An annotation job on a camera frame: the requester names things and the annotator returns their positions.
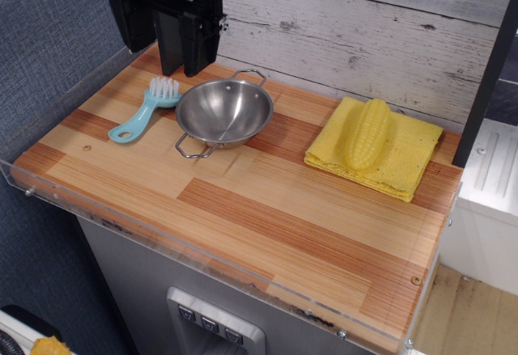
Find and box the silver dispenser button panel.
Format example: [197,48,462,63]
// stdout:
[167,286,266,354]

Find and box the white ridged counter unit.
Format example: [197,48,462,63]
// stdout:
[439,119,517,294]

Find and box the yellow toy corn cob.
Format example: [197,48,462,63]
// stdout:
[344,99,390,171]

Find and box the grey toy fridge cabinet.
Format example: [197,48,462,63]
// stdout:
[79,218,367,354]

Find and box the small steel pan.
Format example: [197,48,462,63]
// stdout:
[176,69,274,159]

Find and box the black frame post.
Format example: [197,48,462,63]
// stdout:
[451,0,518,168]
[155,11,184,76]

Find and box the light blue dish brush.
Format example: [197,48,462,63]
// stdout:
[108,77,182,144]

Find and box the yellow object at corner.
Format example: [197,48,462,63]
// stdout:
[29,336,73,355]

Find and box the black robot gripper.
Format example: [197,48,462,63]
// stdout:
[108,0,225,77]

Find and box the black left frame post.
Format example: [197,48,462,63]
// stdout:
[155,11,184,76]

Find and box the black right frame post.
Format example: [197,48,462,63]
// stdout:
[451,0,518,168]

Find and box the folded yellow cloth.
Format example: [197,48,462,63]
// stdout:
[304,98,443,202]

